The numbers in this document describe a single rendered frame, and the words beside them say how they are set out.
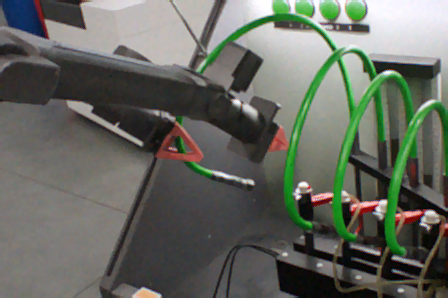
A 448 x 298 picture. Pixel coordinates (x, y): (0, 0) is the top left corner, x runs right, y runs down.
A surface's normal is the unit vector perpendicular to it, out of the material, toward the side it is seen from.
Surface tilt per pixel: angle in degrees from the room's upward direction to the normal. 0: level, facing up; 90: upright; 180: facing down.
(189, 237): 90
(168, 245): 90
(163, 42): 90
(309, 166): 90
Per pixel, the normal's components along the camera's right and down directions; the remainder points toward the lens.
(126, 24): 0.59, 0.26
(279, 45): -0.62, 0.42
